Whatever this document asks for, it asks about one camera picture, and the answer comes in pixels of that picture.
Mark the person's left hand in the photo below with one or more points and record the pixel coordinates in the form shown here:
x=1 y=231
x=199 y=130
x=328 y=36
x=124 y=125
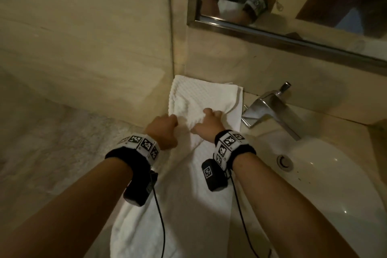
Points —
x=163 y=132

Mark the person's right hand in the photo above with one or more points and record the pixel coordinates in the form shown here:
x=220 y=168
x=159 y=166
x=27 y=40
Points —
x=211 y=124

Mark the large white towel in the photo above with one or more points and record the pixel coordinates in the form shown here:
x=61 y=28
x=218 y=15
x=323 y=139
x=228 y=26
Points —
x=193 y=206

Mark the person's left forearm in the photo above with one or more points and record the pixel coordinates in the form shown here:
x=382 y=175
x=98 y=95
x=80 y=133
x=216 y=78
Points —
x=69 y=209

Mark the beige marble countertop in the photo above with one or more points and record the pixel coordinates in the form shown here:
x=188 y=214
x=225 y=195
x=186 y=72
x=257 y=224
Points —
x=341 y=127

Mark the right marker wrist band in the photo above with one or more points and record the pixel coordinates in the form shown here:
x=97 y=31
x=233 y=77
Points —
x=232 y=147

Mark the marker wrist band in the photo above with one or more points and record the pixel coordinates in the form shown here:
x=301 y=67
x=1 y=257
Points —
x=232 y=147
x=136 y=149

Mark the left marker wrist band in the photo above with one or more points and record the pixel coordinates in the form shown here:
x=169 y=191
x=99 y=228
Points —
x=136 y=149

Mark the chrome faucet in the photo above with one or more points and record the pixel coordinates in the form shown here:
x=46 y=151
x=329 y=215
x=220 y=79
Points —
x=278 y=109

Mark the chrome sink drain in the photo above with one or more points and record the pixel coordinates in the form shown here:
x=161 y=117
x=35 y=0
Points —
x=284 y=162

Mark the white sink basin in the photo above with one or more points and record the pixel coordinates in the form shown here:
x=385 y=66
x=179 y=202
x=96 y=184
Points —
x=338 y=200

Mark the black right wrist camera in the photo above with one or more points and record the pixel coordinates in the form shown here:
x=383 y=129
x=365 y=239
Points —
x=213 y=176

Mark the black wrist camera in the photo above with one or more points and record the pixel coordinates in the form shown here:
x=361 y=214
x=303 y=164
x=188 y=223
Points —
x=139 y=189
x=213 y=176

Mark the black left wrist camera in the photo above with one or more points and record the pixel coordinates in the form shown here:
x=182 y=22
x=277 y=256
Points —
x=139 y=189

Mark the metal framed wall mirror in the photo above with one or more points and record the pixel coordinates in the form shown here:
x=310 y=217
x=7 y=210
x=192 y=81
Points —
x=302 y=0

